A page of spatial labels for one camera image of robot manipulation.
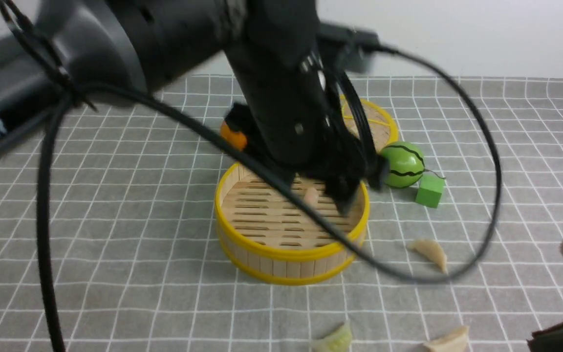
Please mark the green striped watermelon ball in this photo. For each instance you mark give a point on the green striped watermelon ball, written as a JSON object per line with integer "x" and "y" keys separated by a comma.
{"x": 406, "y": 163}

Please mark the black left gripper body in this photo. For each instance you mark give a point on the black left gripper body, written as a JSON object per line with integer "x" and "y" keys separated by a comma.
{"x": 346, "y": 154}

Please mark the bamboo steamer tray yellow rim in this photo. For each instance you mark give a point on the bamboo steamer tray yellow rim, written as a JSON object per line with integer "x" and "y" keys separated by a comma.
{"x": 268, "y": 237}

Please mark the grey white-grid tablecloth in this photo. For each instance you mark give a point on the grey white-grid tablecloth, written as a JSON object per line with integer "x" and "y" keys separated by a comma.
{"x": 139, "y": 268}

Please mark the beige dumpling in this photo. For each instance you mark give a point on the beige dumpling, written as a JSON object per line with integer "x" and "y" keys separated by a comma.
{"x": 432, "y": 251}

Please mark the cream dumpling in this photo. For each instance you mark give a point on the cream dumpling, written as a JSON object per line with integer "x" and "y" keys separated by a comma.
{"x": 455, "y": 341}

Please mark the woven bamboo steamer lid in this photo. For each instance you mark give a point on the woven bamboo steamer lid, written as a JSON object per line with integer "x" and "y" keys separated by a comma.
{"x": 383, "y": 127}

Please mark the pink dumpling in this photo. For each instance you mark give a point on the pink dumpling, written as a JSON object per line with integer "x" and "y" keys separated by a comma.
{"x": 311, "y": 196}

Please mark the green cube block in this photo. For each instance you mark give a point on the green cube block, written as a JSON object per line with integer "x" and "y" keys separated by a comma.
{"x": 430, "y": 190}

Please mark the orange red toy pear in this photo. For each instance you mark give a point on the orange red toy pear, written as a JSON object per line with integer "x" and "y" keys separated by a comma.
{"x": 235, "y": 138}

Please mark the green dumpling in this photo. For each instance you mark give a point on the green dumpling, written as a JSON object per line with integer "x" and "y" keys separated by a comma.
{"x": 339, "y": 340}

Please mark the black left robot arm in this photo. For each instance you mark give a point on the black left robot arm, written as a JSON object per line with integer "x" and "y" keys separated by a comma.
{"x": 286, "y": 61}

